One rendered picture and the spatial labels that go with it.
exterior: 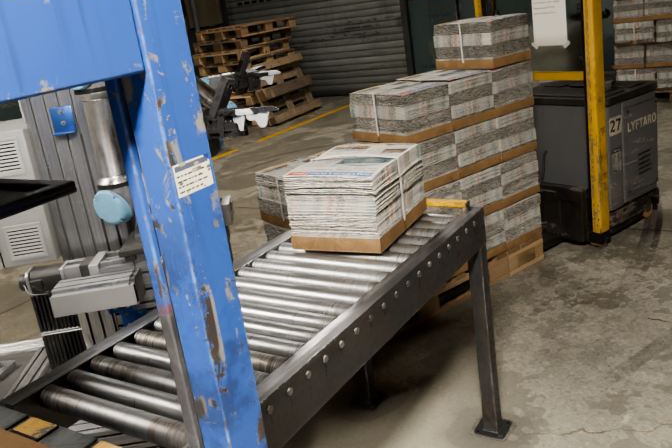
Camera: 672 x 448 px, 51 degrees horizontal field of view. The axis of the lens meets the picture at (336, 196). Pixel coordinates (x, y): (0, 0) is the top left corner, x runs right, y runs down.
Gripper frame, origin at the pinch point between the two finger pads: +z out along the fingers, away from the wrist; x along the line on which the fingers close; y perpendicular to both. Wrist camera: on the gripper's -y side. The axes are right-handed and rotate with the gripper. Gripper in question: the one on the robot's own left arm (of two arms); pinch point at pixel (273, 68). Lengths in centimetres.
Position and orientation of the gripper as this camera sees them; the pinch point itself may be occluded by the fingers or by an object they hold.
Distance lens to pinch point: 313.4
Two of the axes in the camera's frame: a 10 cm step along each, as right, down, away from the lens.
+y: 0.7, 9.2, 3.9
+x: 5.1, 3.0, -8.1
